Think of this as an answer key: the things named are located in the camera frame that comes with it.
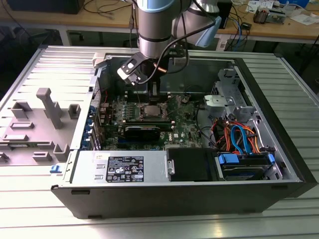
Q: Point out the black tower box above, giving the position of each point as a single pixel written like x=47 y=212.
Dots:
x=225 y=15

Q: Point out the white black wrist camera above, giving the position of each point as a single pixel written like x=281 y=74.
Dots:
x=129 y=67

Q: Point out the green motherboard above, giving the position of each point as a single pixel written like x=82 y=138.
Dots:
x=184 y=124

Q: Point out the silver drive cage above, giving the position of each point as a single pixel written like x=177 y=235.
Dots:
x=224 y=84

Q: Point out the thin metal locking lever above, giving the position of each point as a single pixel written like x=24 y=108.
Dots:
x=138 y=97

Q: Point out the small black adapter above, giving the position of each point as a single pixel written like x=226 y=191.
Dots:
x=247 y=25

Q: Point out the silver metal bracket plate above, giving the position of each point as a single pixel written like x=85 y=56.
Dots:
x=219 y=100

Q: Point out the printed leaflets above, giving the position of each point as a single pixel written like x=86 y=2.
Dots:
x=259 y=5

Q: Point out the white label sheet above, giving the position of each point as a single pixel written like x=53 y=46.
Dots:
x=222 y=46

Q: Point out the grey metal device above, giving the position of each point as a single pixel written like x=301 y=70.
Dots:
x=276 y=16

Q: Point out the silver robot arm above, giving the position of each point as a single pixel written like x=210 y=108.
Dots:
x=154 y=30

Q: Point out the blue plastic latch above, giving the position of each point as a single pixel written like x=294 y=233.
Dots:
x=55 y=169

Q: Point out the round coin cell battery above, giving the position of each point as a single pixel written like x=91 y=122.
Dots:
x=185 y=99

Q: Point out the black graphics card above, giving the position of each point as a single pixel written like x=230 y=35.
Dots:
x=142 y=134

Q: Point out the metal heat sink cooler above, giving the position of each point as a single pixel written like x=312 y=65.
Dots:
x=260 y=16

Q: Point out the grey parts rack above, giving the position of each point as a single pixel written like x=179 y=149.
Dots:
x=30 y=139

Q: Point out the silver power supply unit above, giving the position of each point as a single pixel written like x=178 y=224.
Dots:
x=82 y=161

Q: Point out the hard disk blue carrier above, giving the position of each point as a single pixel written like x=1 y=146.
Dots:
x=239 y=169

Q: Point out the blue card retention clip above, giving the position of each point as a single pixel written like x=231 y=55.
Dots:
x=92 y=110
x=89 y=124
x=84 y=145
x=86 y=135

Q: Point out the silver CPU chip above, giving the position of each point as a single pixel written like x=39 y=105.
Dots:
x=152 y=110

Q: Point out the black computer box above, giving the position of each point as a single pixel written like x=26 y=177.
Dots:
x=45 y=6

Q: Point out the wooden desk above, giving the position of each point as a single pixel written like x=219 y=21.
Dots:
x=274 y=31

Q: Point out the RAM slot white latches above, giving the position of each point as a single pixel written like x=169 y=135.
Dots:
x=149 y=122
x=167 y=127

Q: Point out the white paper sheet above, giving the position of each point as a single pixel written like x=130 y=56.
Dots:
x=302 y=19

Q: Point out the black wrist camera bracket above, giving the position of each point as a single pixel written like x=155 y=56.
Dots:
x=178 y=56

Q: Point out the RAM slot black latches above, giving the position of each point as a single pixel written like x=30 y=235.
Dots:
x=149 y=124
x=134 y=99
x=149 y=120

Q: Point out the black PC case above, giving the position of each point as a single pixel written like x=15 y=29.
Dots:
x=174 y=204

